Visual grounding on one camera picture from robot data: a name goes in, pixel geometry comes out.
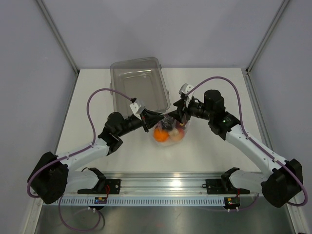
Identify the fake orange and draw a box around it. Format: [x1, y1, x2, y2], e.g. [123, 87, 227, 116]
[153, 128, 169, 143]

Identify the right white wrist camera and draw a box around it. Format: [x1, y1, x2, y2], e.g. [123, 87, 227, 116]
[178, 83, 194, 95]

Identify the fake dark red apple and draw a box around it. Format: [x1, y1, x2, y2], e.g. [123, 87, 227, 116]
[177, 121, 190, 131]

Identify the left aluminium frame post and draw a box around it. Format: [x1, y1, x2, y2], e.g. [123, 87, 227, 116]
[34, 0, 80, 77]

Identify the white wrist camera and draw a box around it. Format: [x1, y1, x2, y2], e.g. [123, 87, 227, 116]
[130, 98, 145, 120]
[178, 83, 194, 95]

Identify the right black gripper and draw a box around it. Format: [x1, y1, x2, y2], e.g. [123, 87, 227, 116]
[168, 97, 214, 124]

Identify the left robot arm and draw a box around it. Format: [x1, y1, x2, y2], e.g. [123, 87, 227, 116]
[27, 109, 164, 204]

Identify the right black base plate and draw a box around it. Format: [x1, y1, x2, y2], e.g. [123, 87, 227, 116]
[201, 178, 251, 195]

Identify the fake peach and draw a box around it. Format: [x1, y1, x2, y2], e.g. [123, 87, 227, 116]
[169, 129, 185, 142]

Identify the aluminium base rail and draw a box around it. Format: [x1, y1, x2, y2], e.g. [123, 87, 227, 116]
[64, 170, 263, 197]

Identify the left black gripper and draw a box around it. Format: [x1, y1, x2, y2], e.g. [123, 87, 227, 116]
[117, 109, 164, 138]

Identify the aluminium frame post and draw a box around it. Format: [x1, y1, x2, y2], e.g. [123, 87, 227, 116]
[34, 0, 80, 77]
[246, 0, 292, 75]

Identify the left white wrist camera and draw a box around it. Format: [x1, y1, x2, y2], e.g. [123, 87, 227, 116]
[130, 98, 145, 120]

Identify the right aluminium frame post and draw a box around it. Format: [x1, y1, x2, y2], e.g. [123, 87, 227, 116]
[246, 0, 292, 75]

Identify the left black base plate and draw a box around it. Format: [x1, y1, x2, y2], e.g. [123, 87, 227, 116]
[78, 178, 121, 195]

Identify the white slotted cable duct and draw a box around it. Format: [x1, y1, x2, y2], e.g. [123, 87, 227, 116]
[61, 197, 225, 207]

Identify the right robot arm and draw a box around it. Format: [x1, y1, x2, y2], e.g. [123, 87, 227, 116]
[174, 89, 303, 208]

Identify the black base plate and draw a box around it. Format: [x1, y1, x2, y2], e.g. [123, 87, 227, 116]
[201, 178, 251, 195]
[78, 178, 121, 195]

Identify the grey transparent plastic container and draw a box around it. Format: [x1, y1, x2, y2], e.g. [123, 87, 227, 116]
[110, 57, 171, 113]

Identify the clear zip top bag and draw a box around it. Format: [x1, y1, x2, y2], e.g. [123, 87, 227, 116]
[152, 114, 190, 147]

